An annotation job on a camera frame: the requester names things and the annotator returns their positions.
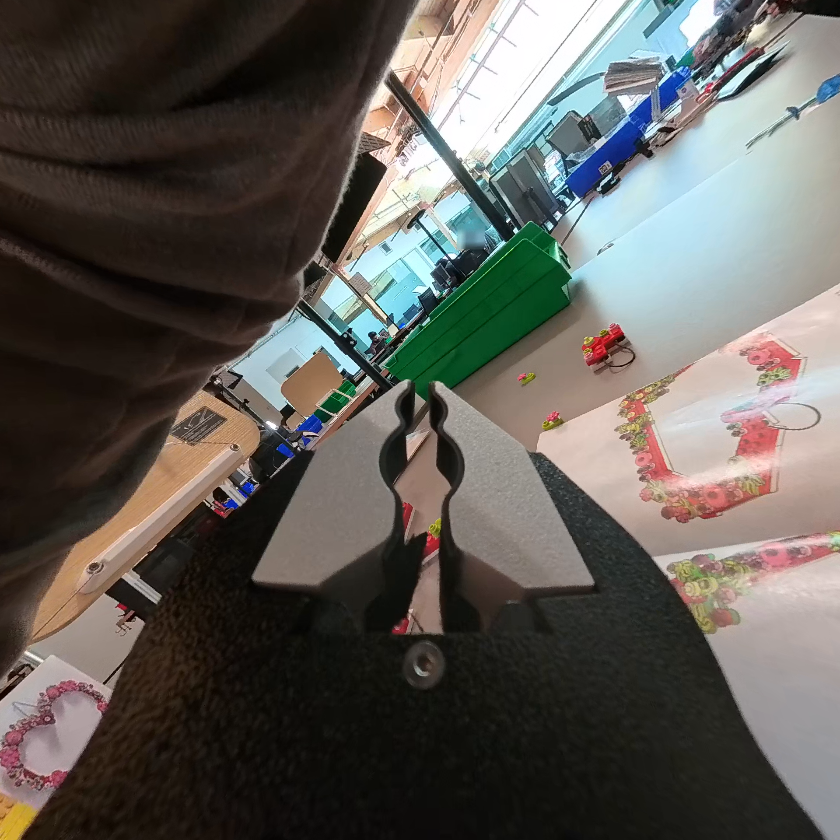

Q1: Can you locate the lego instruction booklet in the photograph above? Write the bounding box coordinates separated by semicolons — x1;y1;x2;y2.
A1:
537;283;840;840

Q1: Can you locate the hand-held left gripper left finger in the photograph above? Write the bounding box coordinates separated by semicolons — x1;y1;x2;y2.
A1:
252;379;416;632

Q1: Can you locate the wooden round table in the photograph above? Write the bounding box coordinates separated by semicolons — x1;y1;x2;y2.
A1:
31;390;262;643

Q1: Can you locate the black wall panel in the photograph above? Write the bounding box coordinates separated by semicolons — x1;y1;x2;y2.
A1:
320;152;388;262

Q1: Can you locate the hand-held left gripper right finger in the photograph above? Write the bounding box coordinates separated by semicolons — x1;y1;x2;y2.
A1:
428;382;595;632

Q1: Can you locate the blue plastic crate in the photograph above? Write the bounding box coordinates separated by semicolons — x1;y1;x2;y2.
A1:
566;66;691;199

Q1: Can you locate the green plastic bin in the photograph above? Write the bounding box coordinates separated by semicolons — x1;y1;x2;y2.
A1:
489;221;567;260
384;238;573;403

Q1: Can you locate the floral heart printed sheet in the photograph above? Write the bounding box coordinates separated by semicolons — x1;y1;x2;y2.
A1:
0;655;111;840

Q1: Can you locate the person's brown sweater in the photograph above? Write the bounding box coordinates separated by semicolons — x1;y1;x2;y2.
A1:
0;0;421;673

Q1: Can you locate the black tablet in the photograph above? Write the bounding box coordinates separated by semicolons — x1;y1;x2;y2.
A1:
717;45;790;101

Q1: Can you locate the red and green lego assembly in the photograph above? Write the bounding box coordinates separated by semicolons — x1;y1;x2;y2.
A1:
580;322;636;375

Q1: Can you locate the blue handled tool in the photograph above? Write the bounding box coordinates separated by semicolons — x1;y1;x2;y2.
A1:
747;72;840;149

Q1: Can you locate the black steel pillar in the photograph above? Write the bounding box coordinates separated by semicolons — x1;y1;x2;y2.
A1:
383;71;517;242

